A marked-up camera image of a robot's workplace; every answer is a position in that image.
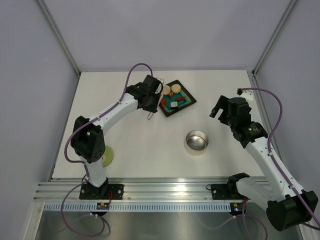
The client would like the purple cable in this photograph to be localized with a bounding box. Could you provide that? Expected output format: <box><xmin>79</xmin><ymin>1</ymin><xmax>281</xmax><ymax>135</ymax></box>
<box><xmin>60</xmin><ymin>63</ymin><xmax>154</xmax><ymax>237</ymax></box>
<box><xmin>197</xmin><ymin>87</ymin><xmax>320</xmax><ymax>240</ymax></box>

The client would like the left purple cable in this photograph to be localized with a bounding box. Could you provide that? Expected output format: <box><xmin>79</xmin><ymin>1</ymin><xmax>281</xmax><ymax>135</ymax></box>
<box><xmin>60</xmin><ymin>63</ymin><xmax>154</xmax><ymax>237</ymax></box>

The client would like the orange sausage piece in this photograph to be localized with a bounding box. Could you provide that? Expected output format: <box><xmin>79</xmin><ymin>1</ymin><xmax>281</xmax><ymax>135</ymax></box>
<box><xmin>160</xmin><ymin>97</ymin><xmax>167</xmax><ymax>108</ymax></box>

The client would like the left round bread bun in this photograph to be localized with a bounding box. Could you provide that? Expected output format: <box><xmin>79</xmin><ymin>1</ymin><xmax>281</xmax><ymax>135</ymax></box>
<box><xmin>163</xmin><ymin>85</ymin><xmax>171</xmax><ymax>95</ymax></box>

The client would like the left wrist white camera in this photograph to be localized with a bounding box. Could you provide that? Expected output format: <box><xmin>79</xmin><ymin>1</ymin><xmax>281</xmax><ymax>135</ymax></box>
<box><xmin>156</xmin><ymin>77</ymin><xmax>165</xmax><ymax>85</ymax></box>

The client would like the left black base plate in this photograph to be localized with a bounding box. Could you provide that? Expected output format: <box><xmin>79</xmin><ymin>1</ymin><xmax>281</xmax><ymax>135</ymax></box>
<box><xmin>79</xmin><ymin>183</ymin><xmax>125</xmax><ymax>200</ymax></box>

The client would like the white slotted cable duct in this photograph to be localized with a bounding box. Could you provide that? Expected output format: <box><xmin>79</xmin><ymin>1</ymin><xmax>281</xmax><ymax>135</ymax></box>
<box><xmin>44</xmin><ymin>201</ymin><xmax>231</xmax><ymax>213</ymax></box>

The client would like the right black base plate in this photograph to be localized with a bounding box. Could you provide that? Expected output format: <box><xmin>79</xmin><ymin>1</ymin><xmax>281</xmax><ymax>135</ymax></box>
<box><xmin>205</xmin><ymin>183</ymin><xmax>248</xmax><ymax>201</ymax></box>

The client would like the left aluminium frame post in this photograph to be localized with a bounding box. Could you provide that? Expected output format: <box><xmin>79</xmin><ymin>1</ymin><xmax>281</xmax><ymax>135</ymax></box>
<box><xmin>34</xmin><ymin>0</ymin><xmax>81</xmax><ymax>78</ymax></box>

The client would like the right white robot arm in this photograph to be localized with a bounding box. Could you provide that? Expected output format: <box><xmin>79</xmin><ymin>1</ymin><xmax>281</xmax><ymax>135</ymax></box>
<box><xmin>209</xmin><ymin>95</ymin><xmax>319</xmax><ymax>231</ymax></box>

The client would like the stainless steel bowl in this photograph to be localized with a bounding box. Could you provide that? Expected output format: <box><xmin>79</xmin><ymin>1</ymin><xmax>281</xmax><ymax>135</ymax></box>
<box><xmin>185</xmin><ymin>130</ymin><xmax>209</xmax><ymax>152</ymax></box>

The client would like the round bread bun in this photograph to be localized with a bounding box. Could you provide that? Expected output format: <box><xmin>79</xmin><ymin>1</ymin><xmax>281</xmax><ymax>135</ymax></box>
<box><xmin>163</xmin><ymin>85</ymin><xmax>171</xmax><ymax>95</ymax></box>
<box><xmin>170</xmin><ymin>84</ymin><xmax>182</xmax><ymax>94</ymax></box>

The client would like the right round bread bun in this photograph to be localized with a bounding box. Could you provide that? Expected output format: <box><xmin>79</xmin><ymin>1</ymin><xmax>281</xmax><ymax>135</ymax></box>
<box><xmin>170</xmin><ymin>84</ymin><xmax>182</xmax><ymax>94</ymax></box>

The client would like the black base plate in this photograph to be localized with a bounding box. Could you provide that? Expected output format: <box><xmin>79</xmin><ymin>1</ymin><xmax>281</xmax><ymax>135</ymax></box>
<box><xmin>205</xmin><ymin>183</ymin><xmax>248</xmax><ymax>201</ymax></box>
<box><xmin>79</xmin><ymin>183</ymin><xmax>125</xmax><ymax>200</ymax></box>

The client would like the right aluminium frame post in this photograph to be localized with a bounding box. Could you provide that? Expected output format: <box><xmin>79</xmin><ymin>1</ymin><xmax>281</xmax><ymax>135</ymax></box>
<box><xmin>252</xmin><ymin>0</ymin><xmax>300</xmax><ymax>78</ymax></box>

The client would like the aluminium rail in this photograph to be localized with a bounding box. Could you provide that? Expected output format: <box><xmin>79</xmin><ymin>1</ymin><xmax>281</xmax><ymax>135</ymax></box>
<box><xmin>33</xmin><ymin>176</ymin><xmax>270</xmax><ymax>203</ymax></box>

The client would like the wrist white camera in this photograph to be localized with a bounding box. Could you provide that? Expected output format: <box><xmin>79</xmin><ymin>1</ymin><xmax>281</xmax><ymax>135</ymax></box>
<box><xmin>236</xmin><ymin>88</ymin><xmax>254</xmax><ymax>102</ymax></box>
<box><xmin>156</xmin><ymin>77</ymin><xmax>165</xmax><ymax>85</ymax></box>

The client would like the aluminium frame post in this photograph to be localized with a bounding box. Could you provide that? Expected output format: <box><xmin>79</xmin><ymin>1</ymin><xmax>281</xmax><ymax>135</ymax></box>
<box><xmin>34</xmin><ymin>0</ymin><xmax>81</xmax><ymax>78</ymax></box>
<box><xmin>252</xmin><ymin>0</ymin><xmax>300</xmax><ymax>78</ymax></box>

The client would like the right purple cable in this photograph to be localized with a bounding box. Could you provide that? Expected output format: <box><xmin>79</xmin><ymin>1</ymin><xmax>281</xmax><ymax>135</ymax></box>
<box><xmin>197</xmin><ymin>87</ymin><xmax>320</xmax><ymax>240</ymax></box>

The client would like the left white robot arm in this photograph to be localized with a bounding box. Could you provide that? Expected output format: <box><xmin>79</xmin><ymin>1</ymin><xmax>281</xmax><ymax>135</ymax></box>
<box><xmin>70</xmin><ymin>75</ymin><xmax>163</xmax><ymax>200</ymax></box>

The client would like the green round lid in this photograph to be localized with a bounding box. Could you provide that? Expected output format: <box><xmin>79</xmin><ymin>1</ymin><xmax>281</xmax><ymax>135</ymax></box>
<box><xmin>101</xmin><ymin>146</ymin><xmax>114</xmax><ymax>167</ymax></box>

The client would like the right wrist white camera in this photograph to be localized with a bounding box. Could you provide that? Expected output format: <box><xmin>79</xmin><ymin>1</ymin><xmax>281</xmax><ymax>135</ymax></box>
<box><xmin>236</xmin><ymin>88</ymin><xmax>254</xmax><ymax>102</ymax></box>

